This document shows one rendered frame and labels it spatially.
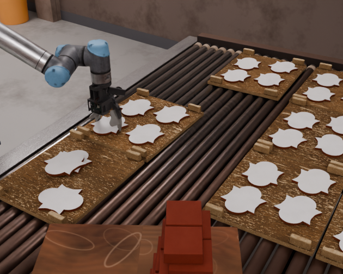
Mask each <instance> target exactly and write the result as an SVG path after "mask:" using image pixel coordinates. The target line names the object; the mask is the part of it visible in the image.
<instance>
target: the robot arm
mask: <svg viewBox="0 0 343 274"><path fill-rule="evenodd" d="M0 48H1V49H2V50H4V51H6V52H7V53H9V54H11V55H12V56H14V57H16V58H18V59H19V60H21V61H22V62H24V63H25V64H27V65H29V66H30V67H32V68H34V69H36V70H37V71H39V72H41V73H42V74H44V75H45V81H47V83H48V84H49V85H50V86H52V87H54V88H60V87H62V86H63V85H65V83H66V82H68V81H69V79H70V77H71V76H72V74H73V73H74V72H75V70H76V68H78V66H85V67H87V66H89V67H90V75H91V81H92V85H90V86H89V91H90V98H88V99H87V101H88V110H89V111H91V112H93V113H92V114H91V115H90V116H89V118H90V119H92V118H95V121H96V122H97V121H99V120H100V119H101V118H100V116H101V115H102V116H103V115H106V114H108V113H109V111H110V110H111V109H113V110H111V111H110V116H111V120H110V122H109V124H110V126H112V127H113V126H118V129H119V131H121V127H122V119H121V118H122V115H121V110H120V107H119V105H118V103H117V101H116V100H115V97H114V95H112V94H115V95H116V96H125V93H126V90H124V89H122V88H121V87H119V86H118V87H113V86H111V85H112V82H111V80H112V77H111V64H110V52H109V47H108V43H107V41H105V40H101V39H97V40H91V41H89V42H88V45H87V46H80V45H69V44H66V45H59V46H58V47H57V48H56V51H55V55H53V54H52V53H50V52H49V51H47V50H45V49H43V48H42V47H40V46H39V45H37V44H35V43H34V42H32V41H30V40H29V39H27V38H26V37H24V36H22V35H21V34H19V33H18V32H16V31H14V30H12V29H11V28H9V27H8V26H6V25H4V24H3V23H1V22H0ZM89 102H90V106H91V107H89Z"/></svg>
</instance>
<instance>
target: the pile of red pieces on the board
mask: <svg viewBox="0 0 343 274"><path fill-rule="evenodd" d="M150 274H213V261H212V240H211V214H210V210H202V209H201V201H167V207H166V219H163V223H162V236H159V237H158V246H157V253H154V258H153V267H152V269H150Z"/></svg>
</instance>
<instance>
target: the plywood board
mask: <svg viewBox="0 0 343 274"><path fill-rule="evenodd" d="M159 236H162V226H147V225H89V224H59V223H50V225H49V227H48V230H47V233H46V235H45V238H44V241H43V243H42V247H41V249H40V252H39V255H38V257H37V260H36V263H35V265H34V269H33V271H32V274H150V269H152V267H153V258H154V253H157V246H158V237H159ZM211 240H212V261H213V274H243V272H242V263H241V254H240V244H239V239H238V230H237V227H211Z"/></svg>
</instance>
